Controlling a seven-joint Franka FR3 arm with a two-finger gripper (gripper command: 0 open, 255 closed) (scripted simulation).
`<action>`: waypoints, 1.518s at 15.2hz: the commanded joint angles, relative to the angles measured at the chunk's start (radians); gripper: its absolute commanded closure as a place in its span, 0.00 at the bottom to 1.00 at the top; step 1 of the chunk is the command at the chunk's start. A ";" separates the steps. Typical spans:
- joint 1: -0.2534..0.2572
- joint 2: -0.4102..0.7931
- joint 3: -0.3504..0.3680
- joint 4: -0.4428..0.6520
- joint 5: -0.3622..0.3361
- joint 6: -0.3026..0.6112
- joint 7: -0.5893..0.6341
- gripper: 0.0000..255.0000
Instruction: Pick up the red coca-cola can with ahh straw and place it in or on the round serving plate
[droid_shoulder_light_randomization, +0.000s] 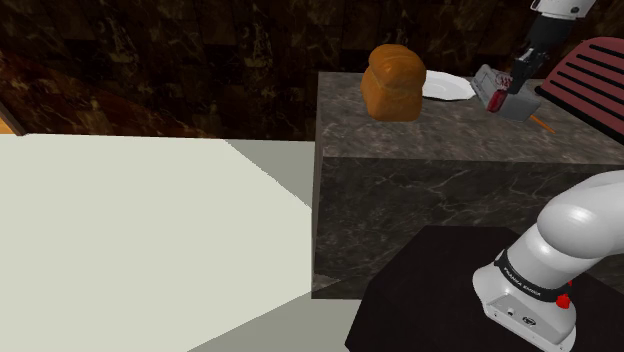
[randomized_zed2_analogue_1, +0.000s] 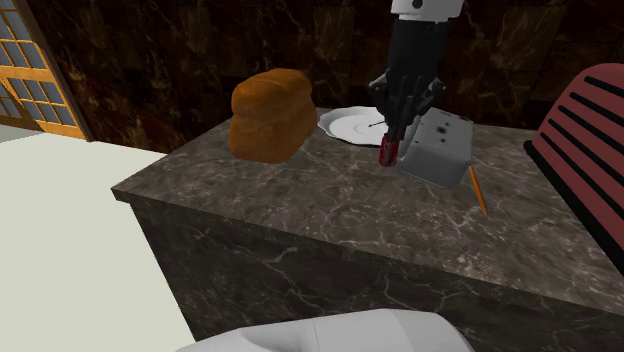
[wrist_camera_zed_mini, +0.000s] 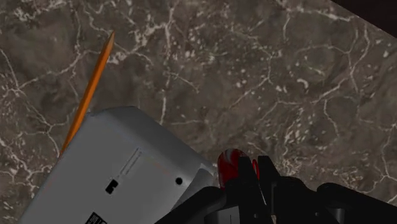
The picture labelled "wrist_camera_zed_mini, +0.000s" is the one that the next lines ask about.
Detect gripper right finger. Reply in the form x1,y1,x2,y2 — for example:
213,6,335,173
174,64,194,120
258,155,397,224

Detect grey flat device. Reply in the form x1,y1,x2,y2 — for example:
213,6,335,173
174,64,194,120
18,106,218,224

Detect orange pencil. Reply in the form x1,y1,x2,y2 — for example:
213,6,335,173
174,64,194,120
59,31,116,157

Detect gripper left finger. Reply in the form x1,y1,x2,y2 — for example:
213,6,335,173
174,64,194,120
155,156,274,224

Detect red and white round object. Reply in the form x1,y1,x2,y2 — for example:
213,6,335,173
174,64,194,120
217,148,260,191

